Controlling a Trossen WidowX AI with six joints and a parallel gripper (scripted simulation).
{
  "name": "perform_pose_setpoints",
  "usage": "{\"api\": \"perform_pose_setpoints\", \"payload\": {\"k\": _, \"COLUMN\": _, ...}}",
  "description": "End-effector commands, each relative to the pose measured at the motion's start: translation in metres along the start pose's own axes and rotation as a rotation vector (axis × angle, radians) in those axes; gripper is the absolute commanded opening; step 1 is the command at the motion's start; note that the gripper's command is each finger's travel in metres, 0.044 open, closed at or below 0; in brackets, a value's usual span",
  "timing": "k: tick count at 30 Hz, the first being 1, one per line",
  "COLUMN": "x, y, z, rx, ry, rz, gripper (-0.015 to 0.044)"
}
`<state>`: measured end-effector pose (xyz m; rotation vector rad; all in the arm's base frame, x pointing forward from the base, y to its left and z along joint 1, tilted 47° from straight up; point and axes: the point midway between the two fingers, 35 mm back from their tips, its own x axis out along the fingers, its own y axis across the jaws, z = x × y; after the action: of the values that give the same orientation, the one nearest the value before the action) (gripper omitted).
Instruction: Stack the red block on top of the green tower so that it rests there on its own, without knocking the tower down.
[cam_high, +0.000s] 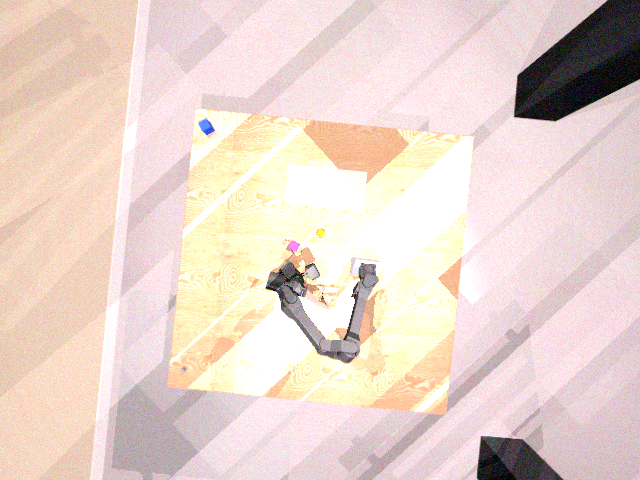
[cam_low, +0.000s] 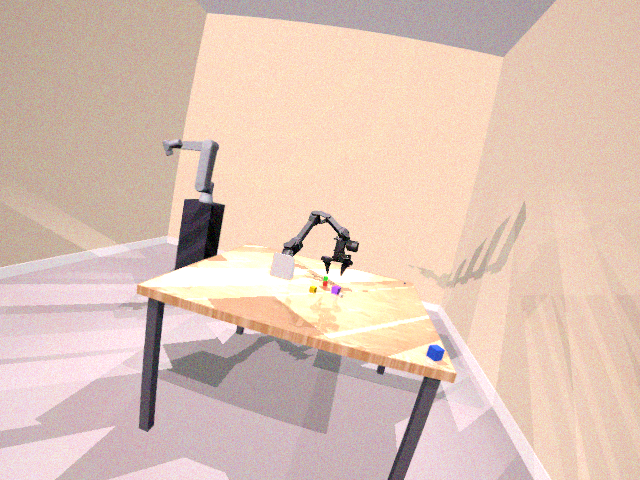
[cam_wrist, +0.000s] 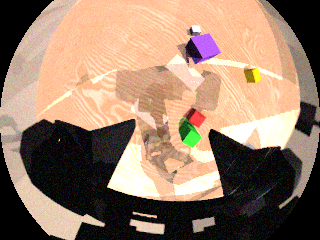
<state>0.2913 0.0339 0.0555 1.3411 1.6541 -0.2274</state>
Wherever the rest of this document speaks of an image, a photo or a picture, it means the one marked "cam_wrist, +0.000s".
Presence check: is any red block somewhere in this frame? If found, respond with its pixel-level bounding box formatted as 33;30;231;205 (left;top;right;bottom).
185;108;207;128

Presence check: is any purple block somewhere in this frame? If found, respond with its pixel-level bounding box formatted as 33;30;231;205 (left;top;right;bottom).
185;33;221;65

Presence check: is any green block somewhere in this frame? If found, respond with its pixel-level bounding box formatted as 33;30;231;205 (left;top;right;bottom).
179;120;196;135
180;125;201;148

